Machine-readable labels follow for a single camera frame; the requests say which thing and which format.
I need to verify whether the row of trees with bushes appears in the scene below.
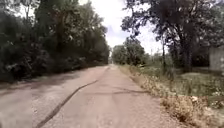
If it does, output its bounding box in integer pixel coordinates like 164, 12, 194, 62
111, 0, 224, 73

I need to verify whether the grey-brown asphalt road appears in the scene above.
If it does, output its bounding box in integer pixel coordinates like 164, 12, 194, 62
0, 64, 183, 128

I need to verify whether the weedy grass verge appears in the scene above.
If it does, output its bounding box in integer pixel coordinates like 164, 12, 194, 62
118, 63, 224, 128

